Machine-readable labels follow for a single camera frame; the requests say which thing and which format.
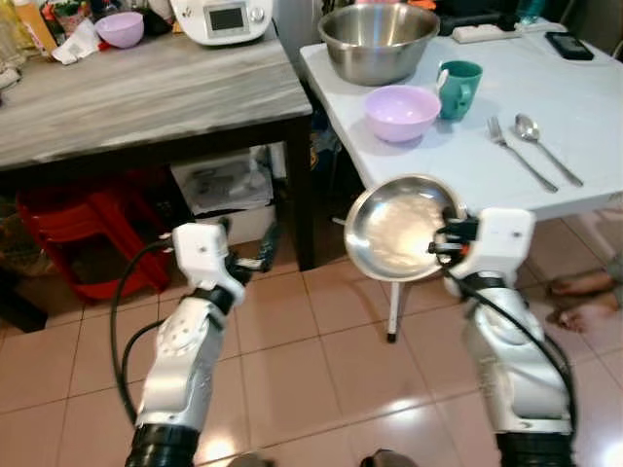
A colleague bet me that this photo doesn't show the shiny steel plate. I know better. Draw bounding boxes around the shiny steel plate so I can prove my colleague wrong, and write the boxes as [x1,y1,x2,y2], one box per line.
[344,175,468,284]

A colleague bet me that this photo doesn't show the white storage box with papers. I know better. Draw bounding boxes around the white storage box with papers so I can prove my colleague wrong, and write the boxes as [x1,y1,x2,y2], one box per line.
[170,146,278,245]

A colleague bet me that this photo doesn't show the steel fork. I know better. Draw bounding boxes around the steel fork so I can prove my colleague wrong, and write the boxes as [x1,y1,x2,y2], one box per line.
[487,117,560,194]

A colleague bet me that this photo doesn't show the large purple plastic bowl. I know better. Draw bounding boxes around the large purple plastic bowl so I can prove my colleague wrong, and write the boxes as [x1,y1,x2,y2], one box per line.
[364,85,442,144]

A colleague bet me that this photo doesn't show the steel spoon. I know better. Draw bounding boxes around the steel spoon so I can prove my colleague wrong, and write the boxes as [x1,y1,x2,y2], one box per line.
[515,114,585,188]

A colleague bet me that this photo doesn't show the person's bare foot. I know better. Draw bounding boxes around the person's bare foot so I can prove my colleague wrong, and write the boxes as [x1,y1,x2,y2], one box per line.
[560,302,623,337]
[545,270,619,298]

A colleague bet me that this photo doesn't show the green mug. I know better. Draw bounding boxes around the green mug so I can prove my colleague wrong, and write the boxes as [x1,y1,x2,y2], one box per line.
[435,60,484,122]

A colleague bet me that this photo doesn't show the red plastic stool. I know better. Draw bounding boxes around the red plastic stool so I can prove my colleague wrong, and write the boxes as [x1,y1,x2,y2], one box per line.
[15,180,171,303]

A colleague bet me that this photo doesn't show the grey-topped dark wooden table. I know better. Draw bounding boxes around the grey-topped dark wooden table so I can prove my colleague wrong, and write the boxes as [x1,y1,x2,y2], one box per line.
[0,34,317,332]

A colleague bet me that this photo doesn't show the white folding table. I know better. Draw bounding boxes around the white folding table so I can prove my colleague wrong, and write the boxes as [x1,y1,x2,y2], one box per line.
[300,19,623,343]

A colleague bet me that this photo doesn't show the large steel mixing bowl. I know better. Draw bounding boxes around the large steel mixing bowl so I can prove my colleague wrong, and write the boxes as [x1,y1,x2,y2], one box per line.
[318,3,441,87]

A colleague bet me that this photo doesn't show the white power strip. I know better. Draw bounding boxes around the white power strip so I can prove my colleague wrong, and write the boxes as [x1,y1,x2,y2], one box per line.
[451,23,531,45]

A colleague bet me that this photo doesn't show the white kitchen appliance with screen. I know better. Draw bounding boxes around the white kitchen appliance with screen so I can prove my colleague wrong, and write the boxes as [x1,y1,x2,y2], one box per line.
[170,0,274,47]

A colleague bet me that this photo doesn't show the black smartphone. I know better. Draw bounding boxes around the black smartphone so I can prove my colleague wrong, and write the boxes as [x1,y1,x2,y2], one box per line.
[545,31,595,61]

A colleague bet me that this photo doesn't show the small purple plastic bowl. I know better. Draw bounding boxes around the small purple plastic bowl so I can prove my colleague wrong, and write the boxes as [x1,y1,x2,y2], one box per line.
[95,12,145,50]

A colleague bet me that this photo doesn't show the black box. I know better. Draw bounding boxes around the black box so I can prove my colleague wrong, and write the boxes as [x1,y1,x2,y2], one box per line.
[433,0,577,36]

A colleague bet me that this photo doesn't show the crumpled white paper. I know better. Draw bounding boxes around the crumpled white paper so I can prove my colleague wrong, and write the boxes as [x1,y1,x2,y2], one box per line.
[51,19,103,65]

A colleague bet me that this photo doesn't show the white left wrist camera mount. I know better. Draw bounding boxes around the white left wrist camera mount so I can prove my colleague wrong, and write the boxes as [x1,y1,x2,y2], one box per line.
[172,222,246,305]

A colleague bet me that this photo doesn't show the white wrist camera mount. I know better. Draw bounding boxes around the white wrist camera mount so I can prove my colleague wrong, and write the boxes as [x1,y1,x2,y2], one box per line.
[458,207,536,283]
[172,222,246,305]

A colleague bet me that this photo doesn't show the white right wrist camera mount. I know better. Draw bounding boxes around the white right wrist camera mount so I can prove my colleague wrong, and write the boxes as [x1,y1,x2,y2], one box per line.
[458,207,536,283]

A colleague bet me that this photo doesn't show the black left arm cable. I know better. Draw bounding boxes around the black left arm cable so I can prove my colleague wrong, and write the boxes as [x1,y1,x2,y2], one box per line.
[109,238,178,425]

